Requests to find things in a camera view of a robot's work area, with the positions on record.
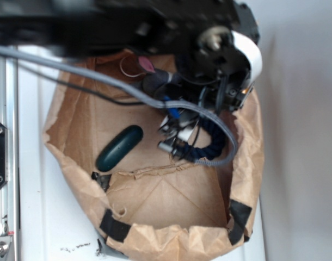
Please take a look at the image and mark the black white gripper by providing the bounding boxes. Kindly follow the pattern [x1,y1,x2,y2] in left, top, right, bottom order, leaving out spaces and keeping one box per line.
[175,26,262,111]

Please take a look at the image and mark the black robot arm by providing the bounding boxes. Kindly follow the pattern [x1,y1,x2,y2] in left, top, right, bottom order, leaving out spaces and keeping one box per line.
[0,1,262,111]

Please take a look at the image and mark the gray plush mouse toy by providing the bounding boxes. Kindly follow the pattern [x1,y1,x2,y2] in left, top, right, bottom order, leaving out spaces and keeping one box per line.
[134,56,181,96]

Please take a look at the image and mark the dark green cylinder toy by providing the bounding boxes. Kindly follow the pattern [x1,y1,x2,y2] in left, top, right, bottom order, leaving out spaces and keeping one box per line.
[96,125,144,172]

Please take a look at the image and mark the brown paper bag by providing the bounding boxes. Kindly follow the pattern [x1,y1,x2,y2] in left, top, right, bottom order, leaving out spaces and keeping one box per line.
[43,85,264,260]

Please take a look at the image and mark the dark blue rope toy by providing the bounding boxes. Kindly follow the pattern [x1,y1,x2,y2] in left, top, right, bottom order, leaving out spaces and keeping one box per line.
[174,120,226,162]

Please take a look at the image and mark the gray sleeved cable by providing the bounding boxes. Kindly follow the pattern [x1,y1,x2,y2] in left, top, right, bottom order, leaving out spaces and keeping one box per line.
[0,45,239,166]

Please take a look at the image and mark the thin black cable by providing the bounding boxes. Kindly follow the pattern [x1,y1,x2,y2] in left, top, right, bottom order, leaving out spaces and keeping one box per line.
[17,59,147,106]

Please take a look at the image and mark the aluminium frame rail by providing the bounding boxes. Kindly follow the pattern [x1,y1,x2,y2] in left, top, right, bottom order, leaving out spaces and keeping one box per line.
[0,56,21,260]

